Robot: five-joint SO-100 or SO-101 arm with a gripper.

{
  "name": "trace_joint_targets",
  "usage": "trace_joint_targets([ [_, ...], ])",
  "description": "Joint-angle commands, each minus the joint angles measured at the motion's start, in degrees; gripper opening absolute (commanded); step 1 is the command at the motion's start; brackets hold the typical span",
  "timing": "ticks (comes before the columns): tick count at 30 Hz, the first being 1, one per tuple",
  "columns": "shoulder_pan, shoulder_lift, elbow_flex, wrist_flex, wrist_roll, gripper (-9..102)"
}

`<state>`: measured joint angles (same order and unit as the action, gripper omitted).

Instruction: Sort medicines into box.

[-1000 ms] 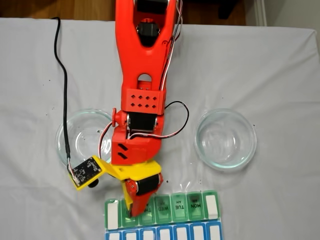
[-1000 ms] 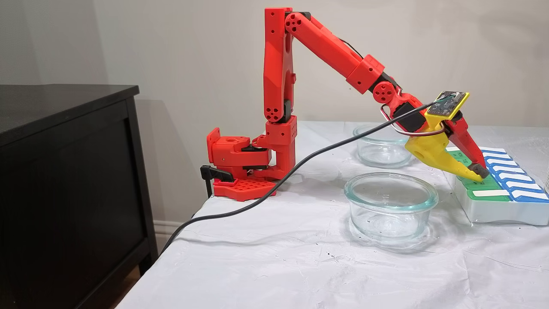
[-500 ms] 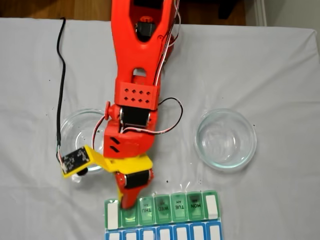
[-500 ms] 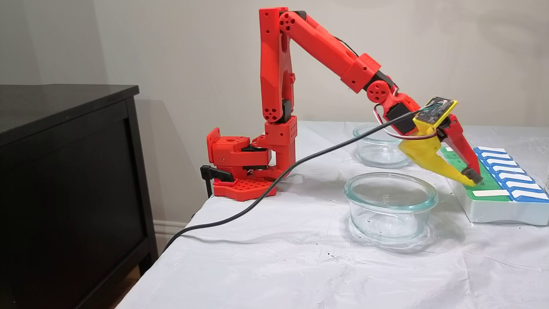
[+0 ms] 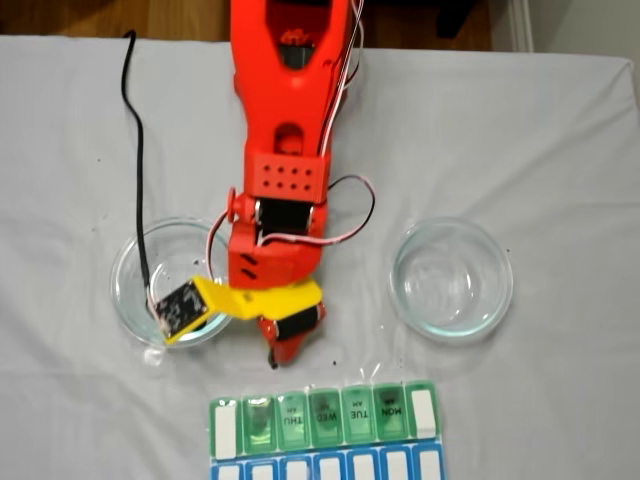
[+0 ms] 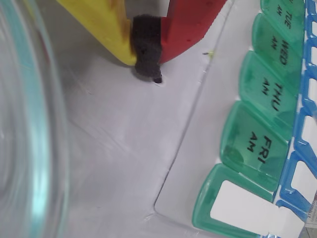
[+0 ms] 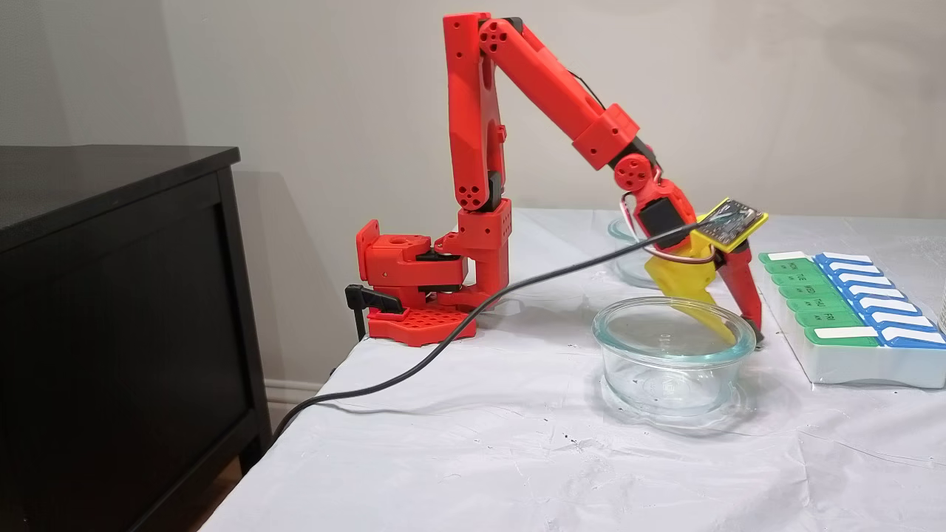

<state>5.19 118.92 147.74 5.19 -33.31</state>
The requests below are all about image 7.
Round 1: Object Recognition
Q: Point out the weekly pill organizer box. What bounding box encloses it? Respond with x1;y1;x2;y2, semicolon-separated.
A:
758;251;946;389

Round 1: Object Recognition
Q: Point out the glass bowl for red balls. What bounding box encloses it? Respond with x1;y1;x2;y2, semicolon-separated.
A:
608;216;670;290

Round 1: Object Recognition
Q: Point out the glass bowl for green balls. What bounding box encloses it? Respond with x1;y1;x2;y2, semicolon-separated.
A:
593;297;757;416

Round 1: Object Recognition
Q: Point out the white tablecloth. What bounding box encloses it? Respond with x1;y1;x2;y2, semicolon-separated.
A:
198;208;946;532

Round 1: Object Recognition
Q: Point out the black table clamp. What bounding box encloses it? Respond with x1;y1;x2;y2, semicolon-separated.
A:
344;284;404;342

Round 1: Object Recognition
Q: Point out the black wooden cabinet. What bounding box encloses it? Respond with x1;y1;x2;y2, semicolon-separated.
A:
0;145;273;532

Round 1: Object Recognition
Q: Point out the thin servo wire bundle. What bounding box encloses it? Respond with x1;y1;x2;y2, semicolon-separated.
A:
619;166;716;265

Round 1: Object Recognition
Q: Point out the thick black camera cable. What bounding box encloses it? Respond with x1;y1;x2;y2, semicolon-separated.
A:
270;211;732;444

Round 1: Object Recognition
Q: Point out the white wall baseboard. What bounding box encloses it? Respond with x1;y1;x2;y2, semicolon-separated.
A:
265;378;330;437

